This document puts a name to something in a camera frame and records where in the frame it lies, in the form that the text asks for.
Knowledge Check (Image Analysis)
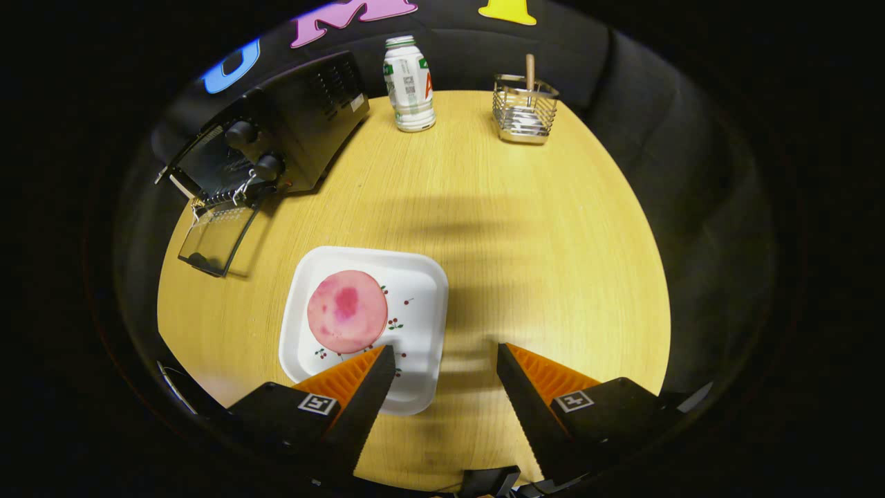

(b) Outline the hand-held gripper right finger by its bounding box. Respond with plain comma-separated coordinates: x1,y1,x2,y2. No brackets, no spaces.
496,342,692,485

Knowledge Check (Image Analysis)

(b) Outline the white drink bottle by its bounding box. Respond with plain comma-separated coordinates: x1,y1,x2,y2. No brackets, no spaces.
383,35,437,133

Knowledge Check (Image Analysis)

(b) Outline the black toaster oven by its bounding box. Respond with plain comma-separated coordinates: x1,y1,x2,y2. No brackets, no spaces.
153,50,371,279

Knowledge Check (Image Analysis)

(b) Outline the white square plate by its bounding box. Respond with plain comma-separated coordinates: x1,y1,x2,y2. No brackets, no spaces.
278,246,450,417

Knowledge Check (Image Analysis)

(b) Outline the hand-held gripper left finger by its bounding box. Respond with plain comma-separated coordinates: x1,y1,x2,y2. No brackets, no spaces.
225,344,397,485

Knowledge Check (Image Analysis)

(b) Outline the pink round ham slice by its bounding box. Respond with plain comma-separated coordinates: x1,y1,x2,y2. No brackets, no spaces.
306,270,389,355

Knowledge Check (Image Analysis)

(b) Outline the metal wire utensil holder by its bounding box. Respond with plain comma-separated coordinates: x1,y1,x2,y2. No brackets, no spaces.
492,73,560,145

